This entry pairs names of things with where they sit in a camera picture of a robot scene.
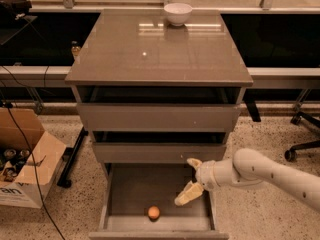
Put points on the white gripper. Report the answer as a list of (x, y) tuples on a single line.
[(204, 174)]

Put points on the orange fruit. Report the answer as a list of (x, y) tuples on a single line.
[(153, 212)]

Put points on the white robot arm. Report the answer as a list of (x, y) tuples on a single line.
[(250, 168)]

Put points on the grey bottom drawer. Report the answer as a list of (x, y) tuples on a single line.
[(133, 188)]

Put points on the grey drawer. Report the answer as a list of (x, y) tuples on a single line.
[(158, 147), (133, 188), (158, 117)]

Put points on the grey middle drawer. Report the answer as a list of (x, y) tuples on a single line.
[(158, 147)]

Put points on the grey drawer cabinet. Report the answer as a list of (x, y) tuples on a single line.
[(138, 57)]

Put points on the grey top drawer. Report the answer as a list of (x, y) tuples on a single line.
[(158, 117)]

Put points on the black table leg right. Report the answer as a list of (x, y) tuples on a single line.
[(250, 102)]

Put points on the black table leg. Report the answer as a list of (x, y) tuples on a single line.
[(69, 157), (250, 102)]

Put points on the black office chair base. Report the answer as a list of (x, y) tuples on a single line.
[(303, 142)]

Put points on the black table leg left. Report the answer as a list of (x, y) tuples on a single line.
[(69, 157)]

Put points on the white ceramic bowl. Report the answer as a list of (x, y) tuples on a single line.
[(177, 14)]

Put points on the brown cardboard box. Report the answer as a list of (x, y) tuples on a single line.
[(26, 181)]

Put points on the small bottle behind cabinet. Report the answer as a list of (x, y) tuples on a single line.
[(75, 48)]

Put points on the black bag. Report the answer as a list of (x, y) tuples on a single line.
[(9, 9)]

